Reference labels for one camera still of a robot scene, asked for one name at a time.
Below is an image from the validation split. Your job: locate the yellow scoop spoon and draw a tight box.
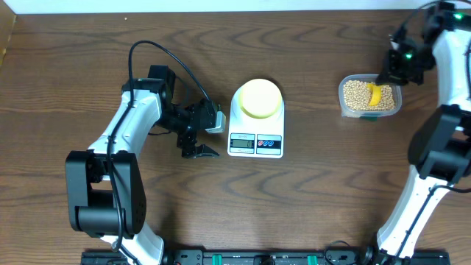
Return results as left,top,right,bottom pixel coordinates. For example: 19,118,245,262
366,83,382,106

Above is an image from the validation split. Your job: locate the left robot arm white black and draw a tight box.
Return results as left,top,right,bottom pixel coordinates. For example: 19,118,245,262
65,65,226,264

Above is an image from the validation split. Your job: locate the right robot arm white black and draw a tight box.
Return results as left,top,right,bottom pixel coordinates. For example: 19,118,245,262
362,1,470,264

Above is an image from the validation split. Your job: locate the white digital kitchen scale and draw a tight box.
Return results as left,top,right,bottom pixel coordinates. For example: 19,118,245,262
227,88,285,158

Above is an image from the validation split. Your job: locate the yellow plastic bowl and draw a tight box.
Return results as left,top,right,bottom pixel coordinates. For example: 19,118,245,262
237,79,283,119

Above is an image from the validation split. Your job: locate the clear plastic container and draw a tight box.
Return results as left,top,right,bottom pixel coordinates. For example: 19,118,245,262
339,74,402,119

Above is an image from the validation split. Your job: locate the pile of soybeans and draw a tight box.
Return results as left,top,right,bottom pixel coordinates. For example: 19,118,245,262
343,80,395,111

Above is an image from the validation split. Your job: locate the green tape label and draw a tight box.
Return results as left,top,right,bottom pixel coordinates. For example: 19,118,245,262
360,116,378,121

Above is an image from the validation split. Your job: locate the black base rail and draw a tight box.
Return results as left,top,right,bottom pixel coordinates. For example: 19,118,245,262
79,249,451,265

